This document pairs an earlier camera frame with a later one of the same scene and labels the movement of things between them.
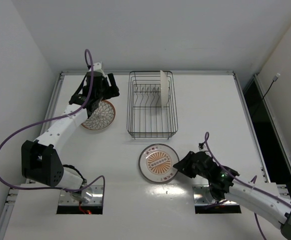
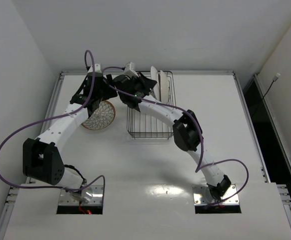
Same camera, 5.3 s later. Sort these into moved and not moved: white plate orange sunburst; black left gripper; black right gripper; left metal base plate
Moved: white plate orange sunburst; black right gripper
Not moved: black left gripper; left metal base plate
